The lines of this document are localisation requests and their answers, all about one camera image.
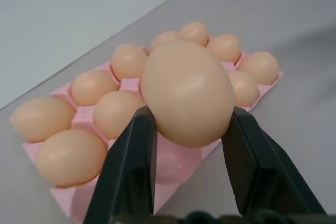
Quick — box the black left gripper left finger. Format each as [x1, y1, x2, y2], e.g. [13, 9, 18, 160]
[83, 107, 158, 224]

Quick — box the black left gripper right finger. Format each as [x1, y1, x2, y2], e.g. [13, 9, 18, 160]
[222, 106, 327, 217]

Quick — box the beige plastic egg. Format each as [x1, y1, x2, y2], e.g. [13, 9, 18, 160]
[226, 70, 259, 108]
[140, 39, 235, 148]
[11, 97, 76, 143]
[178, 22, 209, 47]
[237, 51, 279, 86]
[36, 129, 108, 188]
[151, 30, 181, 51]
[94, 90, 145, 140]
[206, 34, 242, 63]
[111, 44, 149, 80]
[70, 69, 120, 107]

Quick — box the pink egg tray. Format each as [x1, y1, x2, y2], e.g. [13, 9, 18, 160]
[9, 45, 285, 221]

